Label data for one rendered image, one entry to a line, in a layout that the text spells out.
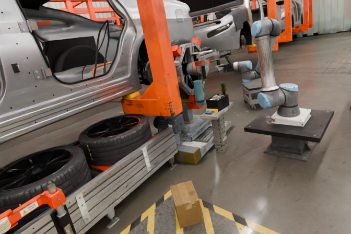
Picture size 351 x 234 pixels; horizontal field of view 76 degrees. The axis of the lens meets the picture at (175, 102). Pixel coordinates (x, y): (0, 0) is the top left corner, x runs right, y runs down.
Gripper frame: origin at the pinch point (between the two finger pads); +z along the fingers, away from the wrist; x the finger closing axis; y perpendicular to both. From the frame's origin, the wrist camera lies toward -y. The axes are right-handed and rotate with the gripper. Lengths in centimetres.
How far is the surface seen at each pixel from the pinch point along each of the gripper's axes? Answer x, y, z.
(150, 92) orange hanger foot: -74, 8, 35
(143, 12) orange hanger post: -76, -61, 22
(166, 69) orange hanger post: -73, -12, 11
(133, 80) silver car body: -66, -2, 63
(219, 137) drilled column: -40, 66, -12
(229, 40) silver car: 236, -14, 81
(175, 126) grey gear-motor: -55, 51, 28
